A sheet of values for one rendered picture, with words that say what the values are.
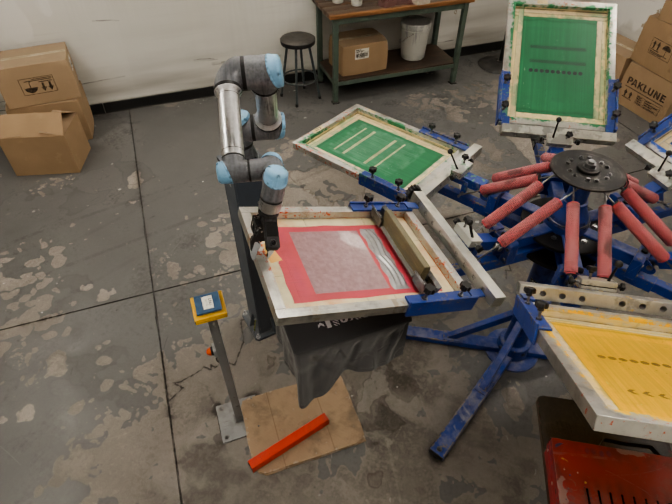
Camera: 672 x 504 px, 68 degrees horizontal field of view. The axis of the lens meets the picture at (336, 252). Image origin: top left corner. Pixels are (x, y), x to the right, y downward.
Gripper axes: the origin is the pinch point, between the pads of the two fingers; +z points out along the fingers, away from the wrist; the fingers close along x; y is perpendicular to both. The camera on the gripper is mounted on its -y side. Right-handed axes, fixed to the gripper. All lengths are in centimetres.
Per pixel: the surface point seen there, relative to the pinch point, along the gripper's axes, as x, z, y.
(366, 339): -41, 25, -22
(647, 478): -83, -7, -104
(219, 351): 6, 64, 10
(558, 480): -61, -1, -96
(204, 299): 14.4, 34.0, 13.8
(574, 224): -119, -28, -19
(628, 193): -147, -39, -13
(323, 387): -32, 57, -21
